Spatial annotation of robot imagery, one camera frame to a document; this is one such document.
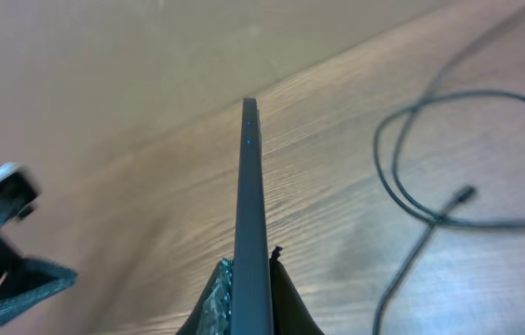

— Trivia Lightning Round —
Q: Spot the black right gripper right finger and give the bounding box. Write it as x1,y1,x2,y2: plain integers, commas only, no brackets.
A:
269,246,323,335

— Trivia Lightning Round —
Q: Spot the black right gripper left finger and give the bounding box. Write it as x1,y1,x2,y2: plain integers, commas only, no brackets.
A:
177,258,233,335

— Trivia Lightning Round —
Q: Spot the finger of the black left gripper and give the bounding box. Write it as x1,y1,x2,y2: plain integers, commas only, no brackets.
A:
0,258,77,327

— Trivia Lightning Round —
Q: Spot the blue Samsung Galaxy smartphone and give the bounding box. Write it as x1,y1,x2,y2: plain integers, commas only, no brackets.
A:
231,98,274,335

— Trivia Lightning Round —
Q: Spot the black charger cable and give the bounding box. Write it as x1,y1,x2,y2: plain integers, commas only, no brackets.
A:
371,0,525,335

